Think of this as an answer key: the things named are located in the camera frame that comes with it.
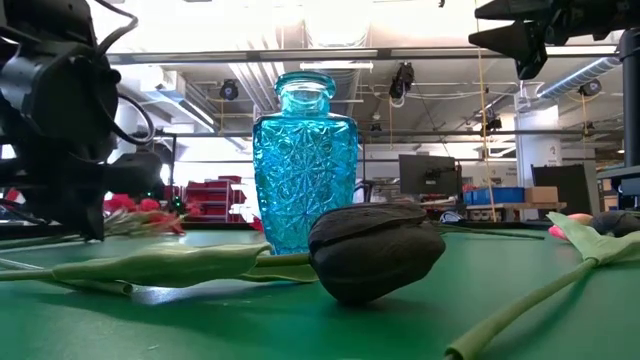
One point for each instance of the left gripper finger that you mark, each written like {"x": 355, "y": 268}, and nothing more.
{"x": 65, "y": 195}
{"x": 137, "y": 175}

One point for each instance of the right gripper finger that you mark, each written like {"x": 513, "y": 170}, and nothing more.
{"x": 525, "y": 45}
{"x": 515, "y": 10}

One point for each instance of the black artificial tulip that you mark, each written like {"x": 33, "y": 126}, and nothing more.
{"x": 587, "y": 245}
{"x": 375, "y": 250}

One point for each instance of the blue cut glass vase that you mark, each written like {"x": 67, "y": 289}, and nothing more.
{"x": 305, "y": 165}

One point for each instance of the red bin rack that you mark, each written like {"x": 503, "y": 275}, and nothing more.
{"x": 215, "y": 200}

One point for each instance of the white pillar with sign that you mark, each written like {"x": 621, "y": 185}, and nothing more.
{"x": 537, "y": 145}

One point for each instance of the black panel board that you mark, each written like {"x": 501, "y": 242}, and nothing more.
{"x": 560, "y": 190}

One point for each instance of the brown cardboard box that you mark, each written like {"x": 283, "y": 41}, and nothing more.
{"x": 541, "y": 194}

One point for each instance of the blue storage bins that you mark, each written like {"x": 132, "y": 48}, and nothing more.
{"x": 495, "y": 195}

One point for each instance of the black background monitor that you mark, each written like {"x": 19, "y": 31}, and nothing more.
{"x": 430, "y": 175}

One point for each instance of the wooden shelf cart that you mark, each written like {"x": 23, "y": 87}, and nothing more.
{"x": 520, "y": 206}

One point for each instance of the white ceiling light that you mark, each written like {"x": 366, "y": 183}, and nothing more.
{"x": 336, "y": 65}

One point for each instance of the green table mat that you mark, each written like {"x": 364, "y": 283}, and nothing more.
{"x": 250, "y": 330}

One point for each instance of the silver ventilation duct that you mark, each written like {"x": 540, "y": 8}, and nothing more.
{"x": 575, "y": 77}

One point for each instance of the black ceiling camera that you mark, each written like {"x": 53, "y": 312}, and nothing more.
{"x": 229, "y": 90}
{"x": 401, "y": 80}
{"x": 590, "y": 87}

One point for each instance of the black camera stand pole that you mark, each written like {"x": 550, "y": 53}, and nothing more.
{"x": 631, "y": 100}

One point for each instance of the grey overhead frame bar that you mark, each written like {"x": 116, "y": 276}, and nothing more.
{"x": 250, "y": 56}

